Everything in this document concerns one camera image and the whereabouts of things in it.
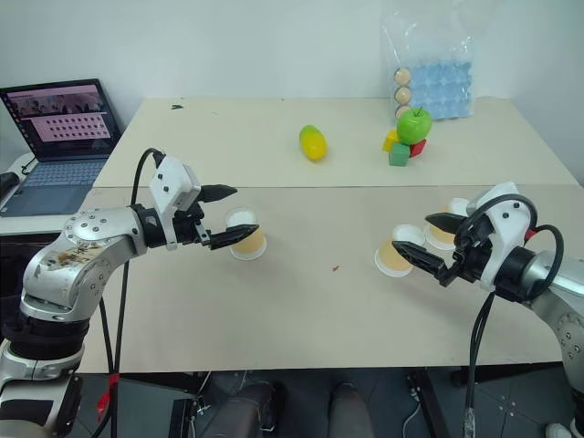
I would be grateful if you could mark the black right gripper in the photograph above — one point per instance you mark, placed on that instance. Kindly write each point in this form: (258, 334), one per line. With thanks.
(470, 260)

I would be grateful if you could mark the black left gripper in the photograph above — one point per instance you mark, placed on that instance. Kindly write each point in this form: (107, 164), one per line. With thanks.
(187, 228)

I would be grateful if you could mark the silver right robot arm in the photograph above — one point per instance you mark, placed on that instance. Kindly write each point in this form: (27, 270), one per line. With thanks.
(561, 292)

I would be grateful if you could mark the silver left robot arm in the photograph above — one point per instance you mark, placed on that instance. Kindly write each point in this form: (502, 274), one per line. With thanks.
(68, 269)

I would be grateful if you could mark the tan paper cup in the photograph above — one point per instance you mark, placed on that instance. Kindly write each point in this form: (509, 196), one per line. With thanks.
(248, 248)
(438, 238)
(390, 262)

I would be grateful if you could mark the green toy cube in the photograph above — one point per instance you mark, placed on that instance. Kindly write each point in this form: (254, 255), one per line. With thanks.
(399, 156)

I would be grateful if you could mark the red toy block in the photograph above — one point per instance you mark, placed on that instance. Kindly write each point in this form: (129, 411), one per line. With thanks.
(419, 148)

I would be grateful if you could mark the yellow toy block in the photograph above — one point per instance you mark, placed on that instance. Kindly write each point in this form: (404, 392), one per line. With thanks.
(390, 140)

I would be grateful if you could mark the yellow green toy mango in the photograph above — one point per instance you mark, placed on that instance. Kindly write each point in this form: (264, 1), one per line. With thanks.
(314, 143)

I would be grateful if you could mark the green toy apple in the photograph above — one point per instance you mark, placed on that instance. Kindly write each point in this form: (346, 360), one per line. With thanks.
(414, 125)

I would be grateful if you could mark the beige egg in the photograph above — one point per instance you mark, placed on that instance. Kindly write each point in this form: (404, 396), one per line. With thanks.
(403, 76)
(403, 95)
(403, 110)

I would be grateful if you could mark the blue egg tray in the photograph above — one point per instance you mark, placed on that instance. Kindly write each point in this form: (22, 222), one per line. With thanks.
(442, 91)

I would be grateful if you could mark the black table leg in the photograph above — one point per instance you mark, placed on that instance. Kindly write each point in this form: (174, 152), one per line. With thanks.
(429, 401)

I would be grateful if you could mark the grey open laptop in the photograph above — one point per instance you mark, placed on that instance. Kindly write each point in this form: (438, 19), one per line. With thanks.
(59, 173)

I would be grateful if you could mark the dark rounded shape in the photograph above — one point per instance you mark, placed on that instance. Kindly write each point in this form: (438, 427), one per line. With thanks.
(246, 410)

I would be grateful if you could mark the egg carton in plastic bag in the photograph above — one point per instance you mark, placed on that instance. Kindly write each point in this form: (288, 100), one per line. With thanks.
(424, 41)

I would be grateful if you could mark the black object beside laptop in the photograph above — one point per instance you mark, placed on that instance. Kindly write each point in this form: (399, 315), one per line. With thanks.
(8, 187)

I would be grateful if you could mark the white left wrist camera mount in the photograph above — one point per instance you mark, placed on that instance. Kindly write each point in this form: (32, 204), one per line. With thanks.
(173, 182)

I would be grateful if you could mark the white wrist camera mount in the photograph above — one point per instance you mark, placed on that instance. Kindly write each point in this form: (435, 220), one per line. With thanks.
(506, 228)
(173, 182)

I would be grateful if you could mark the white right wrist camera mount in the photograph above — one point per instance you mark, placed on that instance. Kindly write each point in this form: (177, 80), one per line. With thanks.
(506, 228)

